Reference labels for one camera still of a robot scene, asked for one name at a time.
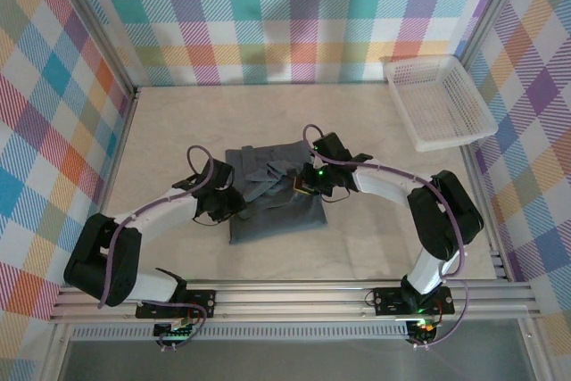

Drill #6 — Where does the grey inside-out t-shirt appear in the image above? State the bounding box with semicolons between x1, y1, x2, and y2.
224;139;329;246

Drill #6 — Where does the white perforated plastic basket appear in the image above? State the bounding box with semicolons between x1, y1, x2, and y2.
381;54;500;153

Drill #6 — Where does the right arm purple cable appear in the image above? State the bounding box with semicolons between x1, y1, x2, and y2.
302;123;470;350

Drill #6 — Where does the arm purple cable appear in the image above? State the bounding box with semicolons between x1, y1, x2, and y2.
96;145;216;352
302;123;470;350

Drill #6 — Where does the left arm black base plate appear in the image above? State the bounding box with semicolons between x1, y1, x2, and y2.
135;289;218;320

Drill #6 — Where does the wide aluminium base rail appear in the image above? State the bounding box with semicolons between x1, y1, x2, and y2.
48;279;542;325

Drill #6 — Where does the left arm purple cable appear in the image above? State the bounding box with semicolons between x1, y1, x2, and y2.
96;145;216;352

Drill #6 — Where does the aluminium table side rail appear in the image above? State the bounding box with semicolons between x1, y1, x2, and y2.
76;86;143;287
459;144;515;284

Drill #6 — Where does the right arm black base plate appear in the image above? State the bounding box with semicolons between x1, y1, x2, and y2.
371;286;455;316

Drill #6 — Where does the white slotted cable duct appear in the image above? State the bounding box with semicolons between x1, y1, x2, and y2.
70;326;411;342

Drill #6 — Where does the aluminium frame post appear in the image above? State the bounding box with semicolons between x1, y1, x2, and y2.
52;0;140;93
458;0;536;70

